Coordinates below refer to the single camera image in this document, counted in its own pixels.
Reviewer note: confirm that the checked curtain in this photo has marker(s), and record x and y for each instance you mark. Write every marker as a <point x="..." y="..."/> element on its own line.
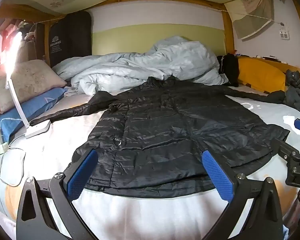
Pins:
<point x="255" y="15"/>

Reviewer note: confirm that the black padded mat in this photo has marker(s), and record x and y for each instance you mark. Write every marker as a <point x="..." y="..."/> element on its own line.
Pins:
<point x="70" y="37"/>

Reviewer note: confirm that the dark grey jeans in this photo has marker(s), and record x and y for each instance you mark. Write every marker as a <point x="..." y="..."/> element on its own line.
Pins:
<point x="295" y="95"/>

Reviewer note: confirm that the light blue duvet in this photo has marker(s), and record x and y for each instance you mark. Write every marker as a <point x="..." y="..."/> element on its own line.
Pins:
<point x="140" y="62"/>

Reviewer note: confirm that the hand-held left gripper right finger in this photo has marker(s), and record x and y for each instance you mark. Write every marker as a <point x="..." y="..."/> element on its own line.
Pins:
<point x="218" y="177"/>

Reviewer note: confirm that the white wall socket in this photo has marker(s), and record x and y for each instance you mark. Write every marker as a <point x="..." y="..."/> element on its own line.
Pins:
<point x="284" y="34"/>

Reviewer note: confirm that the white desk lamp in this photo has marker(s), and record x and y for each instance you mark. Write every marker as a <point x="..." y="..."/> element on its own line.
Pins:
<point x="38" y="130"/>

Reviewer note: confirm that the black puffer jacket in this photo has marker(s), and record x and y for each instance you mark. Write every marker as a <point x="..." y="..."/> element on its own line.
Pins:
<point x="165" y="130"/>

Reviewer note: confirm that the yellow cushion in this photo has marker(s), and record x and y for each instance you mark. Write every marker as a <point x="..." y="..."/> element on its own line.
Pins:
<point x="260" y="75"/>

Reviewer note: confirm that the black garment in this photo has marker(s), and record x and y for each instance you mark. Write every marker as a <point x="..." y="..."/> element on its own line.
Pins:
<point x="230" y="67"/>

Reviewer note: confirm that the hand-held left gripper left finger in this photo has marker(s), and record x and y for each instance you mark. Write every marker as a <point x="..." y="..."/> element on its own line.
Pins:
<point x="82" y="173"/>

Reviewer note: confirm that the blue pillow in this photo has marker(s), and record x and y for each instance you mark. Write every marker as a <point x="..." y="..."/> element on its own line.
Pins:
<point x="40" y="102"/>

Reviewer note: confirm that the beige pillow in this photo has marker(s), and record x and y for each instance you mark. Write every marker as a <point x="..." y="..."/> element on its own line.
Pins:
<point x="22" y="82"/>

